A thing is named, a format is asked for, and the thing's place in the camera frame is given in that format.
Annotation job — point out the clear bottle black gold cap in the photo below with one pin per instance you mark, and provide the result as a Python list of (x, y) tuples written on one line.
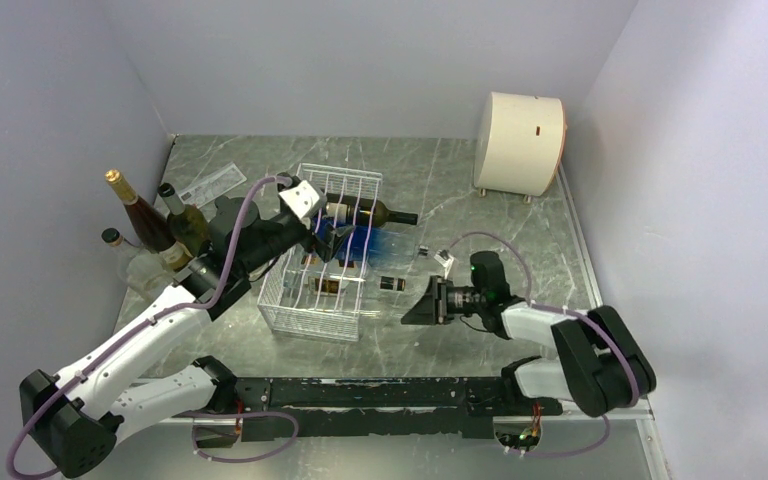
[(332, 284)]

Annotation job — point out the white wire wine rack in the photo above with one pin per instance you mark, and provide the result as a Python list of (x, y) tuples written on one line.
[(304, 296)]

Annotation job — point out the clear bottle cork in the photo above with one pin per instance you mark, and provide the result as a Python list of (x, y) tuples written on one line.
[(142, 271)]

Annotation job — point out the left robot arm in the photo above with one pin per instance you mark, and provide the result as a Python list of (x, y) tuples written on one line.
[(78, 415)]

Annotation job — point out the cream cylindrical appliance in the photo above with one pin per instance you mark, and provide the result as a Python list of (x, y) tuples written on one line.
[(520, 144)]

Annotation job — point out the dark green wine bottle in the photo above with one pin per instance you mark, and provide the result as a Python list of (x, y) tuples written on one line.
[(352, 210)]

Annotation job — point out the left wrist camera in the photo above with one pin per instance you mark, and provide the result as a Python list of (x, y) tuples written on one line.
[(304, 200)]

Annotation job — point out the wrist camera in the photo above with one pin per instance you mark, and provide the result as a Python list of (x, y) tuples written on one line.
[(304, 200), (446, 261)]

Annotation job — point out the green wine bottle white label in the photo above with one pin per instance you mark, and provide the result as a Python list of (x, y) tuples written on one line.
[(186, 222)]

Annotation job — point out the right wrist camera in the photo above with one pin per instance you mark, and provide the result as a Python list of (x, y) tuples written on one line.
[(446, 261)]

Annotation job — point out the amber bottle gold cap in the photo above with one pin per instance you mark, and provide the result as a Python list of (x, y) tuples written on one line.
[(149, 225)]

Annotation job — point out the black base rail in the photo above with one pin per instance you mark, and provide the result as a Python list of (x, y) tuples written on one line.
[(319, 407)]

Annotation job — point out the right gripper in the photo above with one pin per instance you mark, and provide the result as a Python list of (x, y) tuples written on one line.
[(434, 306)]

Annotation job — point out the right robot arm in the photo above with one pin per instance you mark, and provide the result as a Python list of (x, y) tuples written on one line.
[(598, 364)]

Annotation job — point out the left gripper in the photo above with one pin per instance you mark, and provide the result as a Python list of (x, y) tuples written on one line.
[(325, 246)]

